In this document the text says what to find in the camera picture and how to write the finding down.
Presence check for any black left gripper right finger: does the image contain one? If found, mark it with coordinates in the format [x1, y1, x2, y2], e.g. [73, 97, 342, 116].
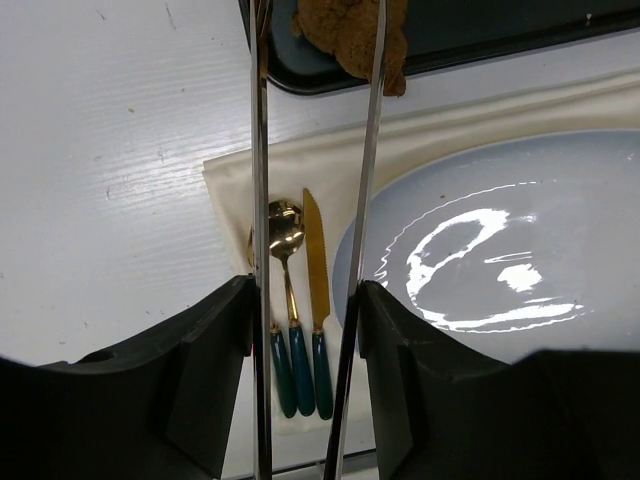
[359, 281, 639, 479]

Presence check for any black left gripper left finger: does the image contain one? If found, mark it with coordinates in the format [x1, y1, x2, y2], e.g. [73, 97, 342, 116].
[1, 276, 254, 479]

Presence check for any brown chocolate croissant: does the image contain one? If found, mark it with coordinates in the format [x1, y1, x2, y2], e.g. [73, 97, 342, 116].
[291, 0, 408, 97]

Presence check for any light blue oval plate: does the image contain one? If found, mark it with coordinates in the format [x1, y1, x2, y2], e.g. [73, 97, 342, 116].
[363, 129, 639, 363]

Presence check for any cream cloth placemat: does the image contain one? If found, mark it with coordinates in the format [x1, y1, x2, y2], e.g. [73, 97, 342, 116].
[202, 69, 640, 459]

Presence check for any black baking tray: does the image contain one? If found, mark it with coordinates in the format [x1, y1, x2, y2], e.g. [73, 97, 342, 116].
[268, 0, 639, 96]

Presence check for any gold fork green handle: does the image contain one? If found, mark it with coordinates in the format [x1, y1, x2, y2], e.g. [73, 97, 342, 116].
[247, 224, 297, 419]

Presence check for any gold knife green handle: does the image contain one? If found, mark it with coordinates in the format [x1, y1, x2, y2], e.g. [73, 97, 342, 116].
[303, 188, 334, 420]

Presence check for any gold spoon green handle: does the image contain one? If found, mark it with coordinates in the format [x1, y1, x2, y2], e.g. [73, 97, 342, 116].
[268, 200, 316, 417]

